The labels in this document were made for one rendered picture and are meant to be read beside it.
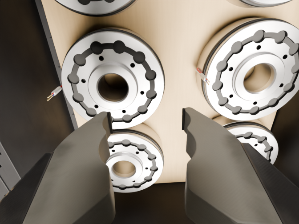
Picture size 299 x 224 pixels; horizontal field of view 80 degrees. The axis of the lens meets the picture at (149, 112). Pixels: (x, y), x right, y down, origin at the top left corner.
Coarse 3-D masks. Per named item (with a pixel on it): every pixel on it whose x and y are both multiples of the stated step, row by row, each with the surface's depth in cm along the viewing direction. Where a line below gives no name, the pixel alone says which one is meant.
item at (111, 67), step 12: (96, 72) 17; (108, 72) 17; (120, 72) 17; (132, 72) 17; (96, 84) 17; (132, 84) 17; (96, 96) 18; (132, 96) 18; (108, 108) 18; (120, 108) 18
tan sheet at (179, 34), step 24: (48, 0) 17; (144, 0) 17; (168, 0) 17; (192, 0) 17; (216, 0) 17; (48, 24) 18; (72, 24) 18; (96, 24) 18; (120, 24) 18; (144, 24) 18; (168, 24) 18; (192, 24) 18; (216, 24) 18; (168, 48) 19; (192, 48) 19; (168, 72) 20; (192, 72) 21; (168, 96) 22; (192, 96) 22; (168, 120) 24; (264, 120) 24; (168, 144) 26; (168, 168) 28
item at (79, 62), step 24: (72, 48) 16; (96, 48) 16; (120, 48) 16; (144, 48) 16; (72, 72) 17; (144, 72) 17; (72, 96) 18; (144, 96) 18; (120, 120) 20; (144, 120) 20
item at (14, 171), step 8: (0, 128) 12; (0, 136) 12; (0, 144) 12; (8, 144) 13; (0, 152) 13; (8, 152) 13; (0, 160) 13; (8, 160) 13; (16, 160) 14; (0, 168) 13; (8, 168) 13; (16, 168) 14; (8, 176) 14; (16, 176) 14; (8, 184) 14
